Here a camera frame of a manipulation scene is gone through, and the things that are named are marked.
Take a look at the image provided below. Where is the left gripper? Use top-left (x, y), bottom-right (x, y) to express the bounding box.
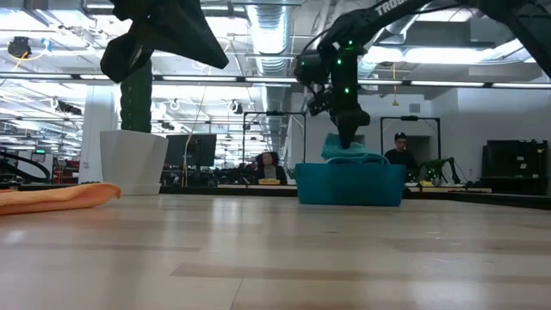
top-left (99, 0), bottom-right (230, 84)

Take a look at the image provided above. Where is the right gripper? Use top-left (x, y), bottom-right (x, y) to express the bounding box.
top-left (307, 81), bottom-right (371, 150)

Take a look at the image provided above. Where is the light blue microfiber towel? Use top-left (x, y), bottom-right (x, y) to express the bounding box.
top-left (320, 133), bottom-right (391, 165)

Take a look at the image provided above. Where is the orange microfiber towel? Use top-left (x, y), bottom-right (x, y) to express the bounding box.
top-left (0, 183), bottom-right (122, 216)

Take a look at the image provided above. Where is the ceiling light bar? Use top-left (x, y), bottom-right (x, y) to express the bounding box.
top-left (0, 72), bottom-right (121, 81)
top-left (161, 76), bottom-right (294, 84)
top-left (411, 80), bottom-right (551, 90)

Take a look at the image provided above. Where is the blue-green storage bin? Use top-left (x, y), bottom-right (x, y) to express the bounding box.
top-left (295, 162), bottom-right (406, 207)

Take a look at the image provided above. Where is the person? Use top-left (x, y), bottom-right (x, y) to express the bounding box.
top-left (253, 151), bottom-right (288, 186)
top-left (384, 132), bottom-right (419, 182)

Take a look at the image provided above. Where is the green cactus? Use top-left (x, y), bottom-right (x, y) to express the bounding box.
top-left (119, 59), bottom-right (154, 133)

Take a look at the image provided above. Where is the green and black robot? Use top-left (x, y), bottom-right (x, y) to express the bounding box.
top-left (417, 156), bottom-right (461, 185)

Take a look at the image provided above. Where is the black monitor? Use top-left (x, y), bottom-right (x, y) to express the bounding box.
top-left (165, 133), bottom-right (218, 170)

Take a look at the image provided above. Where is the white pillar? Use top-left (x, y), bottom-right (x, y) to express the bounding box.
top-left (78, 84), bottom-right (120, 184)

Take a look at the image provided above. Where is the white hexagonal plant pot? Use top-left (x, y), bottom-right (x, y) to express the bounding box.
top-left (99, 130), bottom-right (170, 196)

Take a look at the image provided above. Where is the black ceiling device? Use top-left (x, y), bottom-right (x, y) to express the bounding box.
top-left (7, 36), bottom-right (32, 59)

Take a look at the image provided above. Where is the black cabinet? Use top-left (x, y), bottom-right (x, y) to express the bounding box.
top-left (480, 139), bottom-right (550, 197)

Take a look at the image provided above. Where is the black metal rig frame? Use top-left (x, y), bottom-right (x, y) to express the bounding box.
top-left (380, 115), bottom-right (443, 163)

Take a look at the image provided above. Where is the yellow hanging cord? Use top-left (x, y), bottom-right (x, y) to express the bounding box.
top-left (390, 62), bottom-right (399, 107)

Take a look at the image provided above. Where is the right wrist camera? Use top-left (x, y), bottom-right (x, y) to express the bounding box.
top-left (294, 49), bottom-right (331, 87)

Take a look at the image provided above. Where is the silver ventilation duct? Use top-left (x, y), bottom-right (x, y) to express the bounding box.
top-left (245, 0), bottom-right (302, 152)

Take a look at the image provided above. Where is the black hose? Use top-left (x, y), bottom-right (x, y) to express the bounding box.
top-left (0, 151), bottom-right (52, 182)

